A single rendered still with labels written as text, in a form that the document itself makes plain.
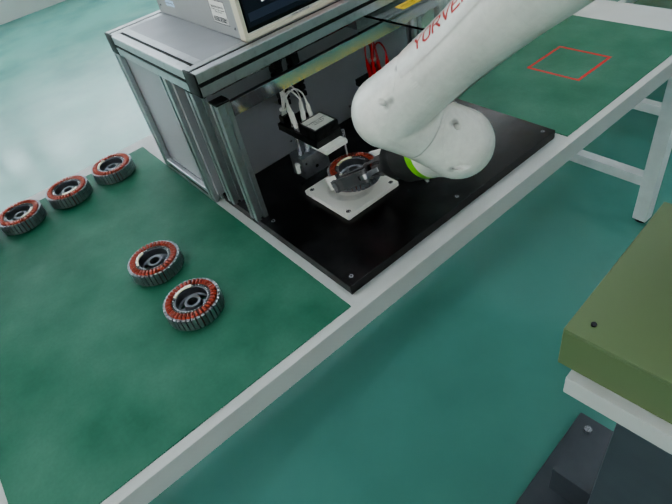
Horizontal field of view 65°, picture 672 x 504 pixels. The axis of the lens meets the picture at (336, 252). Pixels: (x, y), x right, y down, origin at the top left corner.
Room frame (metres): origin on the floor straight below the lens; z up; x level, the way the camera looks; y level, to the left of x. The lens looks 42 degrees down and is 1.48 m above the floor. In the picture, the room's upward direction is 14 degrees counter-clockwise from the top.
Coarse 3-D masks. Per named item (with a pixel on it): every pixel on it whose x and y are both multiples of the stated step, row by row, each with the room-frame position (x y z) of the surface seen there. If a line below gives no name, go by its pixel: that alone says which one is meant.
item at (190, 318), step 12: (180, 288) 0.76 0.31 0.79; (192, 288) 0.76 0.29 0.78; (204, 288) 0.75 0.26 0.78; (216, 288) 0.74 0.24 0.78; (168, 300) 0.74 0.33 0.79; (180, 300) 0.75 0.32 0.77; (192, 300) 0.74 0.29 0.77; (204, 300) 0.74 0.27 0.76; (216, 300) 0.71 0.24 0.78; (168, 312) 0.71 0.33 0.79; (180, 312) 0.70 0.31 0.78; (192, 312) 0.69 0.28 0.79; (204, 312) 0.69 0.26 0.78; (216, 312) 0.70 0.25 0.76; (180, 324) 0.68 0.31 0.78; (192, 324) 0.68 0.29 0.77; (204, 324) 0.69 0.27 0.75
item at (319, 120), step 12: (300, 120) 1.09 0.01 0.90; (312, 120) 1.04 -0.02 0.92; (324, 120) 1.03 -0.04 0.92; (336, 120) 1.02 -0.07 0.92; (288, 132) 1.08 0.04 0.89; (300, 132) 1.04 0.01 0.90; (312, 132) 1.00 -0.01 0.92; (324, 132) 1.00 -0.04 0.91; (336, 132) 1.01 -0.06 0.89; (312, 144) 1.00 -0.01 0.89; (324, 144) 0.99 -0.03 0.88; (336, 144) 0.99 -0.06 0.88
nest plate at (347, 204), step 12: (324, 180) 1.01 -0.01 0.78; (384, 180) 0.96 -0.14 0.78; (312, 192) 0.98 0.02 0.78; (324, 192) 0.97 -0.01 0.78; (348, 192) 0.94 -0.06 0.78; (360, 192) 0.93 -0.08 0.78; (372, 192) 0.92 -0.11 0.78; (384, 192) 0.92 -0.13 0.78; (324, 204) 0.93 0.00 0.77; (336, 204) 0.91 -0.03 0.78; (348, 204) 0.90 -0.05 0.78; (360, 204) 0.89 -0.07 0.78; (348, 216) 0.86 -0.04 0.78
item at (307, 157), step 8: (296, 152) 1.09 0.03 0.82; (304, 152) 1.08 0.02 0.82; (312, 152) 1.07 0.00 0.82; (320, 152) 1.08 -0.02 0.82; (296, 160) 1.07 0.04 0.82; (304, 160) 1.05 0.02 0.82; (312, 160) 1.06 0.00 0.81; (320, 160) 1.07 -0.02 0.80; (328, 160) 1.09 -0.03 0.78; (304, 168) 1.05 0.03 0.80; (312, 168) 1.06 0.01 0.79; (320, 168) 1.07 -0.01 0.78; (304, 176) 1.05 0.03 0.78
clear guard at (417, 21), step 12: (396, 0) 1.21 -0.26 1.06; (432, 0) 1.16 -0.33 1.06; (444, 0) 1.14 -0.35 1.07; (372, 12) 1.17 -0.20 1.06; (384, 12) 1.16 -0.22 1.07; (396, 12) 1.14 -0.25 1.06; (408, 12) 1.12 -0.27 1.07; (420, 12) 1.11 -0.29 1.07; (432, 12) 1.09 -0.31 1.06; (396, 24) 1.09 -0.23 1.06; (408, 24) 1.06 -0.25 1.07; (420, 24) 1.05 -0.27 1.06
